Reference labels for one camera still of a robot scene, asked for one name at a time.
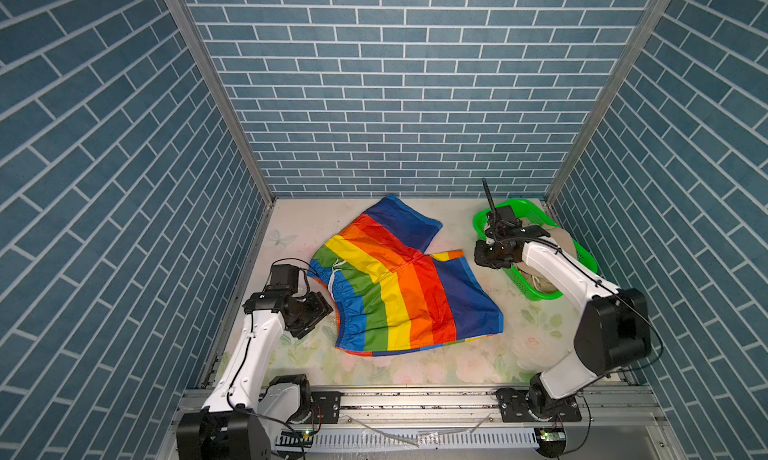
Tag rainbow striped shorts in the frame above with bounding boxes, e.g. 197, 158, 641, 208
309, 195, 504, 356

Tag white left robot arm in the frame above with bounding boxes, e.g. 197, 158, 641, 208
176, 289, 332, 459

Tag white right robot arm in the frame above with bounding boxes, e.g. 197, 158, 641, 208
474, 237, 652, 421

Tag beige shorts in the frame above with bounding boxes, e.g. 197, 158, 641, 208
515, 225, 577, 294

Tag green plastic basket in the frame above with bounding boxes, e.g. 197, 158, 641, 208
472, 198, 599, 301

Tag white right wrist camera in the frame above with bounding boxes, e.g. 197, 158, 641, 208
486, 205, 522, 240

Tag black corrugated cable conduit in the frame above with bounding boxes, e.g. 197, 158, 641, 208
481, 178, 499, 218

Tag white vented cable tray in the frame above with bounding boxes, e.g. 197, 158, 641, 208
274, 428, 539, 454

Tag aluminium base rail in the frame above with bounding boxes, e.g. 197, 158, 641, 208
155, 384, 688, 460

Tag aluminium right corner post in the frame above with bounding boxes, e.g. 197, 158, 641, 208
544, 0, 672, 206

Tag aluminium corner post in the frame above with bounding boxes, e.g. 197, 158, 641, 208
164, 0, 275, 208
544, 0, 672, 206

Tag aluminium left corner post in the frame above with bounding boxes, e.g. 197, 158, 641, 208
164, 0, 275, 208

